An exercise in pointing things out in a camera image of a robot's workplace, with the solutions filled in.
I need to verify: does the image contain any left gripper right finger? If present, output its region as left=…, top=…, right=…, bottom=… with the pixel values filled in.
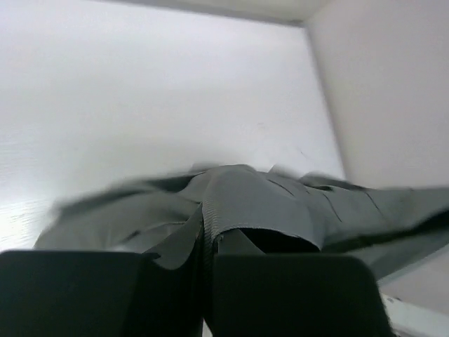
left=205, top=230, right=393, bottom=336

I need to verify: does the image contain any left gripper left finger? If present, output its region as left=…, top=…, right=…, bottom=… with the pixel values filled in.
left=0, top=205, right=206, bottom=337

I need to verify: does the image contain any grey pleated skirt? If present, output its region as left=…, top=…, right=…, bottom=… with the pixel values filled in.
left=33, top=161, right=449, bottom=282

